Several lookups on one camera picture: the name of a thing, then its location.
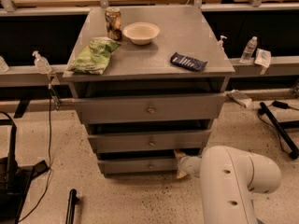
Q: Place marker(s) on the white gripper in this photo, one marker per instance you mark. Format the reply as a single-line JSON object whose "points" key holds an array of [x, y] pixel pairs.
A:
{"points": [[186, 164]]}

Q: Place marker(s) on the grey bottom drawer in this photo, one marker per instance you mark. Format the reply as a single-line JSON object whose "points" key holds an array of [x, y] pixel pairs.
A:
{"points": [[142, 165]]}

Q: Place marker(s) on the grey drawer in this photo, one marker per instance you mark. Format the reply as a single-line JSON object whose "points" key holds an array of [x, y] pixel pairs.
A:
{"points": [[149, 108], [142, 165], [122, 142]]}

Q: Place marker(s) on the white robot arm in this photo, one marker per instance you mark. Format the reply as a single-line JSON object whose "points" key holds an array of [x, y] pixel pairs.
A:
{"points": [[227, 177]]}

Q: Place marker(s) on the grey top drawer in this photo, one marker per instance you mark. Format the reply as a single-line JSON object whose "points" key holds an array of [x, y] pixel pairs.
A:
{"points": [[149, 108]]}

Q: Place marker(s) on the grey middle drawer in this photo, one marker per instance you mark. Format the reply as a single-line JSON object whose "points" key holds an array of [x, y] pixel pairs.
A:
{"points": [[122, 142]]}

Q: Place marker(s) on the grey drawer cabinet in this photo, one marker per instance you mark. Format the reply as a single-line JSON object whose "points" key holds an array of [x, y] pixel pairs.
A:
{"points": [[146, 71]]}

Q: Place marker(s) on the dark blue snack bar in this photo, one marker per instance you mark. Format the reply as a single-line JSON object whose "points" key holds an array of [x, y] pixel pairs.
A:
{"points": [[188, 63]]}

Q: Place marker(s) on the black bar on floor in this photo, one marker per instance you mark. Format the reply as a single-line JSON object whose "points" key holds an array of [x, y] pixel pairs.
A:
{"points": [[72, 201]]}

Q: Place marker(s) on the black power adapter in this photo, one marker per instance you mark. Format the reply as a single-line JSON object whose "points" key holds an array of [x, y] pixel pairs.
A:
{"points": [[281, 105]]}

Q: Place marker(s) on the black stand leg right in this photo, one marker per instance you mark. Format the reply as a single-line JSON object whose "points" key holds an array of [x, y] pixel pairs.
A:
{"points": [[281, 128]]}

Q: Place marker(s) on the small pump bottle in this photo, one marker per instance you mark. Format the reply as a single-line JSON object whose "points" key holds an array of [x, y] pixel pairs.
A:
{"points": [[221, 41]]}

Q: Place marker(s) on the clear water bottle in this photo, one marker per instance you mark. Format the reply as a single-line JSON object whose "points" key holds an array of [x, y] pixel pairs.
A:
{"points": [[249, 49]]}

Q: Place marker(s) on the white paper packet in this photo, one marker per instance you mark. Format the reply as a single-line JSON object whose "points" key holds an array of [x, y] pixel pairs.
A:
{"points": [[263, 58]]}

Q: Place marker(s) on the green chip bag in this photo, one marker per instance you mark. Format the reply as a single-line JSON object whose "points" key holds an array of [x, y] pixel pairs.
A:
{"points": [[95, 57]]}

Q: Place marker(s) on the white paper bowl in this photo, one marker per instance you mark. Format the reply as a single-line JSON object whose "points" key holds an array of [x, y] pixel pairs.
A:
{"points": [[141, 33]]}

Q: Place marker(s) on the brown drink can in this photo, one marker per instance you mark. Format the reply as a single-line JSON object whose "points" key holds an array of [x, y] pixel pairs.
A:
{"points": [[113, 23]]}

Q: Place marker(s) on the black stand base left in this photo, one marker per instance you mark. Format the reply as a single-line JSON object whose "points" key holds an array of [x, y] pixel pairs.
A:
{"points": [[15, 181]]}

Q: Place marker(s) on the left hand sanitizer bottle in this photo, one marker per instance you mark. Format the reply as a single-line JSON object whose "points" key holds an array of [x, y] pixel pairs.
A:
{"points": [[41, 63]]}

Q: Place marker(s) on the clear bottle far left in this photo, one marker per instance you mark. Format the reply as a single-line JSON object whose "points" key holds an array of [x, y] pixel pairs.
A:
{"points": [[3, 65]]}

